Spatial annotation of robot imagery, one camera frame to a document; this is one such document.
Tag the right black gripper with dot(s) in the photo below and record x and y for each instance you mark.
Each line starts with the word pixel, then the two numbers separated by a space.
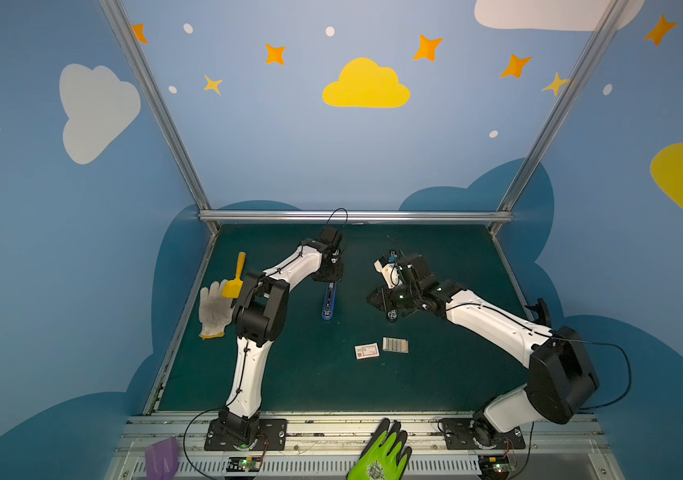
pixel 381 297

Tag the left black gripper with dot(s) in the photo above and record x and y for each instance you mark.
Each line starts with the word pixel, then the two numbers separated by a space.
pixel 328 274

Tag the red white staple box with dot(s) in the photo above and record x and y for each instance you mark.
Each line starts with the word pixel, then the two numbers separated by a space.
pixel 366 351

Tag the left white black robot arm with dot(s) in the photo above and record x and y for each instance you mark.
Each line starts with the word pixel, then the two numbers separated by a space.
pixel 259 315

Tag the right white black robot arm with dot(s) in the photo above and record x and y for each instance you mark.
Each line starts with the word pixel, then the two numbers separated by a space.
pixel 560 374

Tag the yellow plastic scoop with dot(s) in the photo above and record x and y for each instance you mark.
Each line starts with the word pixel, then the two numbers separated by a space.
pixel 232 288

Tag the white fabric glove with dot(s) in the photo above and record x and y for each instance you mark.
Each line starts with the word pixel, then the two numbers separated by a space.
pixel 215 310

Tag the green black work glove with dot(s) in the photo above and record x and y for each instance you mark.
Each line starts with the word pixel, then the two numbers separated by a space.
pixel 386 456

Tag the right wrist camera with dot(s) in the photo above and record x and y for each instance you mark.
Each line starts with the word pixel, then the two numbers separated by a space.
pixel 410 270

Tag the aluminium frame crossbar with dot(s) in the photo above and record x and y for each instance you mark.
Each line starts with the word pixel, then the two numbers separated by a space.
pixel 352 216

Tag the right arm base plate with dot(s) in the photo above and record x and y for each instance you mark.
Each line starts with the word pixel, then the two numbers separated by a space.
pixel 469 433

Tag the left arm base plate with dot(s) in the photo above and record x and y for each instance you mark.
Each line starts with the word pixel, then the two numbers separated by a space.
pixel 272 433

